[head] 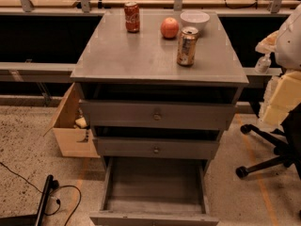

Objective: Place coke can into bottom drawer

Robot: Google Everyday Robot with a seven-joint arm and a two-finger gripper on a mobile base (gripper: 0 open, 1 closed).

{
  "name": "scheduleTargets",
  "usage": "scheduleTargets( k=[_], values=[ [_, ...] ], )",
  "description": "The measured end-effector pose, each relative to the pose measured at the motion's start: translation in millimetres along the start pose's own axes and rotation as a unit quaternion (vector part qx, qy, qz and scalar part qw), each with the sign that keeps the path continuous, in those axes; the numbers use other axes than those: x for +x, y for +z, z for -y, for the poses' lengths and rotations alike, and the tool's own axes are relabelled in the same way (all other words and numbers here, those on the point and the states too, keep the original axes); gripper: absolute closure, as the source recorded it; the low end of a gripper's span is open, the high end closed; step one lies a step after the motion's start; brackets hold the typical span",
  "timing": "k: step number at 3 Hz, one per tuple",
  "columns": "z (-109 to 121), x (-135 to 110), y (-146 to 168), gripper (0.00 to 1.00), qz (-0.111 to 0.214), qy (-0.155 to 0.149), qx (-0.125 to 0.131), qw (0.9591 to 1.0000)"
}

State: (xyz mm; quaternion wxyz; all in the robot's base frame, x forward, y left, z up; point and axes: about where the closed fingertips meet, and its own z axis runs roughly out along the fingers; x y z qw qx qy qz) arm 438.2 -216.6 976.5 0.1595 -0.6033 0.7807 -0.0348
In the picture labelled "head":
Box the yellow foam pieces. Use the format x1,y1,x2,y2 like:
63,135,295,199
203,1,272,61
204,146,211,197
260,70,301,126

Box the black stand base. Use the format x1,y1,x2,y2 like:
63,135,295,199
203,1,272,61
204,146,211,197
0,174,60,226

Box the red coke can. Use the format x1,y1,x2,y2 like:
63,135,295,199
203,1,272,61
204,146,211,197
124,1,140,32

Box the grey top drawer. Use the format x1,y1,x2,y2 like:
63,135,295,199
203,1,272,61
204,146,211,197
80,100,235,130

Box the clear sanitizer bottle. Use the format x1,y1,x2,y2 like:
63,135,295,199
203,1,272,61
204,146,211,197
255,54,271,73

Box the white bowl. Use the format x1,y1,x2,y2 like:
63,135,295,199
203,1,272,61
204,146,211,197
180,10,210,31

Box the black floor cable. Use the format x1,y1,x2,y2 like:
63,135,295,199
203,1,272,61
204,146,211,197
0,161,83,226

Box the black office chair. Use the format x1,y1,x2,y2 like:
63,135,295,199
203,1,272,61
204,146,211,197
235,104,301,179

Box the cardboard box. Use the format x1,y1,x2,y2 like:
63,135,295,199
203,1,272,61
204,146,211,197
44,84,99,158

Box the grey open bottom drawer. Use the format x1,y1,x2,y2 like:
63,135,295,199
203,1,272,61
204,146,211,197
90,157,218,226

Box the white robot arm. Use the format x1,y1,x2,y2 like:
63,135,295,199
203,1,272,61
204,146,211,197
275,4,301,71

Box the gold soda can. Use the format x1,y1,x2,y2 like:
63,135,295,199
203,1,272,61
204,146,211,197
177,26,198,66

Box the red apple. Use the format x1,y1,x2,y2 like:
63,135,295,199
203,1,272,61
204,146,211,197
160,17,179,39

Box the grey drawer cabinet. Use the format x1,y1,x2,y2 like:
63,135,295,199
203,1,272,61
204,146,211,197
70,9,250,174

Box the grey middle drawer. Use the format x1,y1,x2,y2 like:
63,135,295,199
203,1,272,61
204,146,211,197
94,137,219,159

